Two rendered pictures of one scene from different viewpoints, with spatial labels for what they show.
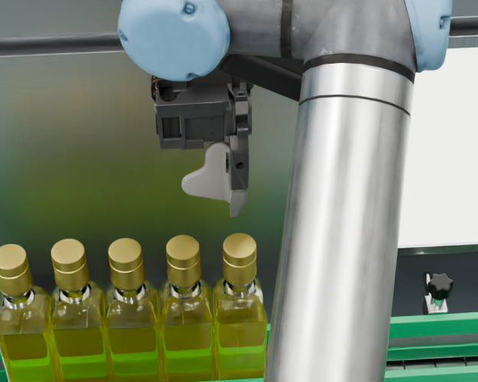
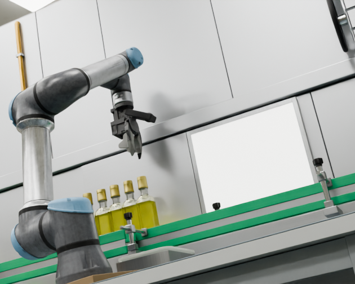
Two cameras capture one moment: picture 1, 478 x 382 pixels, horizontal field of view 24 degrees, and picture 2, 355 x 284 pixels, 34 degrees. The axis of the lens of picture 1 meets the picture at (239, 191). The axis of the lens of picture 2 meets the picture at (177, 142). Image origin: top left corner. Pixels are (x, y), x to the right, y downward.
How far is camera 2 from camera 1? 2.05 m
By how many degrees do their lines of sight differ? 70
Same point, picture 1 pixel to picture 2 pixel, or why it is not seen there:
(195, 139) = (119, 131)
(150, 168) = (136, 191)
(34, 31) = (107, 152)
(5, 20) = (101, 151)
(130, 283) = (113, 193)
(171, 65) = not seen: hidden behind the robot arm
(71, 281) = (100, 196)
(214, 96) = (122, 119)
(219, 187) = (126, 143)
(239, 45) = not seen: hidden behind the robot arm
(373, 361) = (93, 66)
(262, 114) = (160, 164)
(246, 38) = not seen: hidden behind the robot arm
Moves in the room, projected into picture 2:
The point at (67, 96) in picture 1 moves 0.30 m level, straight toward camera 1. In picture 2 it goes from (114, 169) to (81, 150)
